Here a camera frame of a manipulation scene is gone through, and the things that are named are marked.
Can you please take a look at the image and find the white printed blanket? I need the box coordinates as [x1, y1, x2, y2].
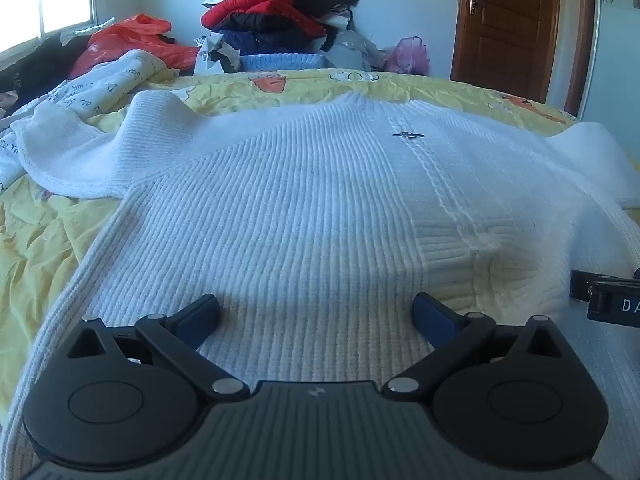
[0, 49, 177, 192]

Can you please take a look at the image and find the red plastic bag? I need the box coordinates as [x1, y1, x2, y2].
[70, 14, 202, 79]

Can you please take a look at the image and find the blue knitted garment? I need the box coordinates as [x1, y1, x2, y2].
[239, 52, 339, 72]

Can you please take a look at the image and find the navy garment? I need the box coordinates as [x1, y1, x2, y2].
[212, 12, 326, 57]

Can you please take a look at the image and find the white knitted sweater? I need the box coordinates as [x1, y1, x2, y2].
[0, 91, 640, 480]

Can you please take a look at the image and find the pink plastic bag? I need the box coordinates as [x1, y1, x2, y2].
[384, 36, 431, 76]

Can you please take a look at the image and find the white crumpled plastic bag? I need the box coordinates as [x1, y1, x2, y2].
[193, 31, 243, 75]

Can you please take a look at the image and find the yellow carrot print bedsheet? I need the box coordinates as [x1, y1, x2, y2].
[0, 67, 640, 406]

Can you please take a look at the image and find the white wardrobe with flower stickers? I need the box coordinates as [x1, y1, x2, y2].
[580, 0, 640, 133]

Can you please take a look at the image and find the grey plastic bag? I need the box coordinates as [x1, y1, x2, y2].
[320, 29, 387, 72]

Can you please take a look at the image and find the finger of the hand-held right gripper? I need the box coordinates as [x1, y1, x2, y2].
[570, 269, 620, 305]

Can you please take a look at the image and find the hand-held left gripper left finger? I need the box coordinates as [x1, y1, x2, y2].
[65, 293, 251, 404]

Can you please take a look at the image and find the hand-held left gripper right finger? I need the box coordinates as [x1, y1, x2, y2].
[381, 292, 576, 404]

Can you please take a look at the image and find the red jacket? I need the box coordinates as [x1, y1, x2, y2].
[201, 0, 327, 37]

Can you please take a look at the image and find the dark cloth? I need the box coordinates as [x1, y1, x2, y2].
[0, 35, 92, 107]

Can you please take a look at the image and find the brown wooden door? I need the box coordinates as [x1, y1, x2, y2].
[449, 0, 564, 105]

